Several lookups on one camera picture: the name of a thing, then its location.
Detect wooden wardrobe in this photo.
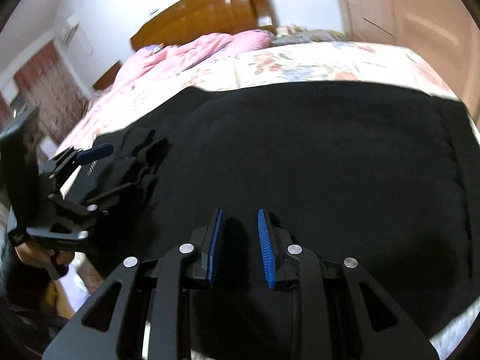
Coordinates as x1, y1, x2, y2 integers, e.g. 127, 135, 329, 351
339, 0, 479, 121

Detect black pants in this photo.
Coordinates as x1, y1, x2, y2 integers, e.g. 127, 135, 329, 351
59, 79, 480, 357

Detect floral white quilt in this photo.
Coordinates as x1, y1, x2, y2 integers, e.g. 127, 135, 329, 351
64, 43, 479, 359

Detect grey floral pillow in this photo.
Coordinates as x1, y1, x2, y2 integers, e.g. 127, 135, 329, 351
272, 29, 347, 47

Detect wall air conditioner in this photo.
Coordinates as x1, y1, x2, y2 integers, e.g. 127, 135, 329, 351
60, 16, 80, 46

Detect person's left hand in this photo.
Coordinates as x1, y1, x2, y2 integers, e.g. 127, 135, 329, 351
15, 241, 75, 268

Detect wooden nightstand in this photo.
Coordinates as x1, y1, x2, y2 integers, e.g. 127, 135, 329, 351
92, 61, 122, 91

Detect wooden headboard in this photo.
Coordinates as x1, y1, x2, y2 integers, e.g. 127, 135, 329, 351
130, 0, 278, 51

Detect red patterned curtain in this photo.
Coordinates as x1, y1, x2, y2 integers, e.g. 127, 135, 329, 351
13, 41, 89, 144

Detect pink blanket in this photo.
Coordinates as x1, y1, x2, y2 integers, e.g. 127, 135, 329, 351
112, 29, 275, 89

